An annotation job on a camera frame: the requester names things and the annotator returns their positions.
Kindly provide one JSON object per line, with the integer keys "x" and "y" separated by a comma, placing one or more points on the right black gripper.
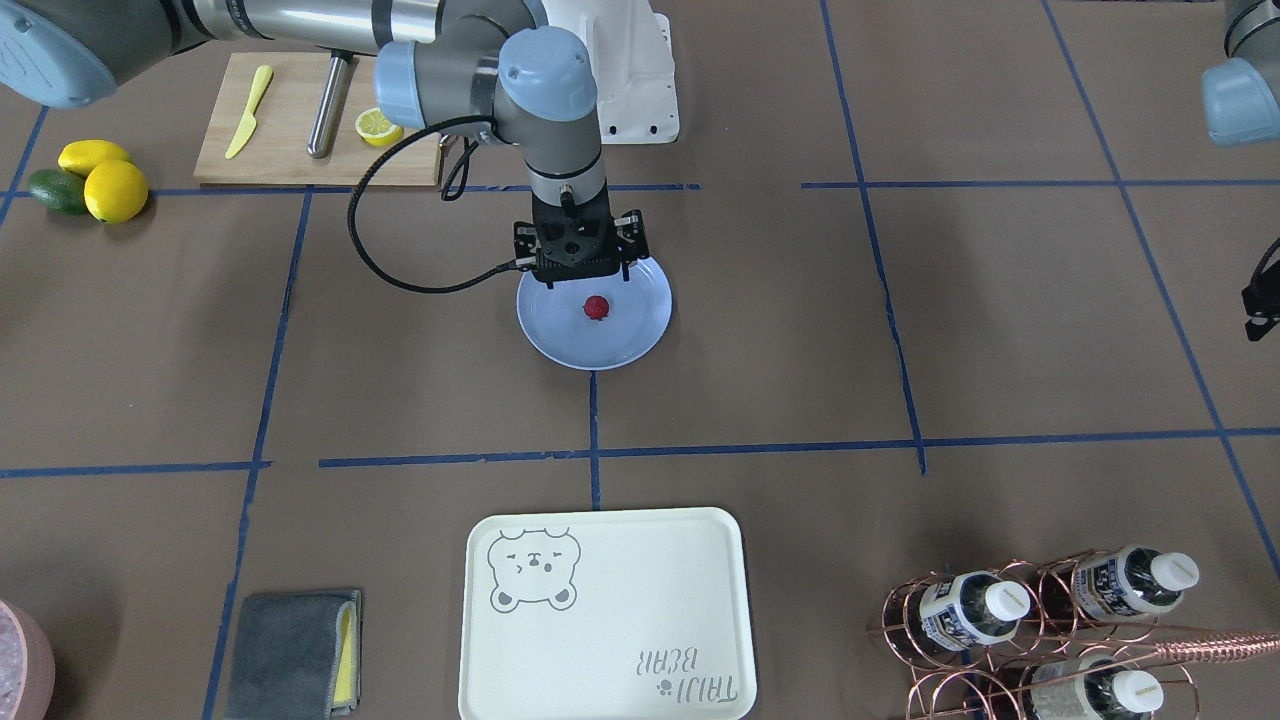
{"x": 526, "y": 242}

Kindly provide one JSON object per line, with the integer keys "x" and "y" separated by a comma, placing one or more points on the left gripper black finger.
{"x": 1261, "y": 304}

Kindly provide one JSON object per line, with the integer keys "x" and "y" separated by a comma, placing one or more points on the red strawberry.
{"x": 596, "y": 308}

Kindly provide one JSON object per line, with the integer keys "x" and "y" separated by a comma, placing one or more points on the blue plate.
{"x": 552, "y": 319}

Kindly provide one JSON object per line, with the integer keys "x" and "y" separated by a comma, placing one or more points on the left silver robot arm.
{"x": 1240, "y": 98}

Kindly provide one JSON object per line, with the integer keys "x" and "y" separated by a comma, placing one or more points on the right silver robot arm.
{"x": 490, "y": 71}

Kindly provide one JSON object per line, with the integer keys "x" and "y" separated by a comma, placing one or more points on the lemon half slice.
{"x": 376, "y": 130}

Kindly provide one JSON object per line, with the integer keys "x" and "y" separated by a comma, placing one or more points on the dark drink bottle two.
{"x": 1133, "y": 582}

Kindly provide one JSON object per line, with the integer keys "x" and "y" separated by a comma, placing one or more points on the wooden cutting board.
{"x": 277, "y": 153}

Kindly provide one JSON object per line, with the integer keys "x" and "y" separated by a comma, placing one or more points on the yellow plastic knife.
{"x": 248, "y": 122}

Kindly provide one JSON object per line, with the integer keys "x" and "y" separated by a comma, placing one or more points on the cream bear tray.
{"x": 624, "y": 614}

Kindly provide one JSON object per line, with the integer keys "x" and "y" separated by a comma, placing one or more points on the dark drink bottle one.
{"x": 971, "y": 610}

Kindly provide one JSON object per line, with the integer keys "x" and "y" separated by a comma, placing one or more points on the dark drink bottle three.
{"x": 1091, "y": 687}

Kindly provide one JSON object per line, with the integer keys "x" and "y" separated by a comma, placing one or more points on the yellow lemon front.
{"x": 115, "y": 191}

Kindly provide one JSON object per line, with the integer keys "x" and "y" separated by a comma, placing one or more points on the yellow lemon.
{"x": 115, "y": 191}
{"x": 82, "y": 156}

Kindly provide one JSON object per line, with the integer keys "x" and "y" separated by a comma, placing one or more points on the grey folded cloth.
{"x": 297, "y": 656}

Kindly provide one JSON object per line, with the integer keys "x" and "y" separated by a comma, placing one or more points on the yellow lemon back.
{"x": 82, "y": 156}

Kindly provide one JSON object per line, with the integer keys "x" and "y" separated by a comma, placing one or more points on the green lime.
{"x": 58, "y": 190}

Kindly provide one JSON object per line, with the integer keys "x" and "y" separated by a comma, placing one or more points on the pink bowl with ice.
{"x": 28, "y": 666}

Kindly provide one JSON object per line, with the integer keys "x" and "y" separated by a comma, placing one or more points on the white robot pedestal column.
{"x": 633, "y": 65}

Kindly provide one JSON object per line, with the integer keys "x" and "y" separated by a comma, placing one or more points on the steel knife handle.
{"x": 332, "y": 99}

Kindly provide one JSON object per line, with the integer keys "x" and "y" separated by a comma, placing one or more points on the copper wire bottle rack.
{"x": 986, "y": 683}

